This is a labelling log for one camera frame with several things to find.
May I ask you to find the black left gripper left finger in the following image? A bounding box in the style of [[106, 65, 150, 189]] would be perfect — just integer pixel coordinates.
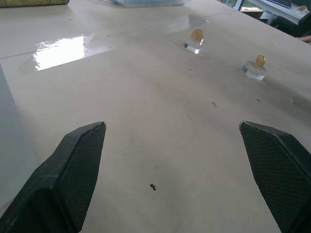
[[0, 121, 107, 233]]

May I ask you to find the white desk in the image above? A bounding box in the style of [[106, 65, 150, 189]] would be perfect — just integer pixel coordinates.
[[239, 0, 311, 25]]

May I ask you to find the gold coin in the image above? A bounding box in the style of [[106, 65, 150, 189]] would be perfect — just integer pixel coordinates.
[[190, 29, 204, 42], [256, 54, 266, 69]]

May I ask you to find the black chair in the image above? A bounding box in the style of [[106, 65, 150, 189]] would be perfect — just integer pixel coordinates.
[[268, 11, 311, 38]]

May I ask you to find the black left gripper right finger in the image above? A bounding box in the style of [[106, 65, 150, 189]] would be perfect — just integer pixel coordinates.
[[239, 120, 311, 233]]

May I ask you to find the clear blue plastic tray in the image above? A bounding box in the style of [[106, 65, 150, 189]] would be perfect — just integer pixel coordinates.
[[103, 0, 189, 7]]

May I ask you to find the clear acrylic stand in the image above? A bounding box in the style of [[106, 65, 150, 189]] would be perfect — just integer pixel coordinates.
[[183, 37, 207, 55], [242, 61, 267, 82]]

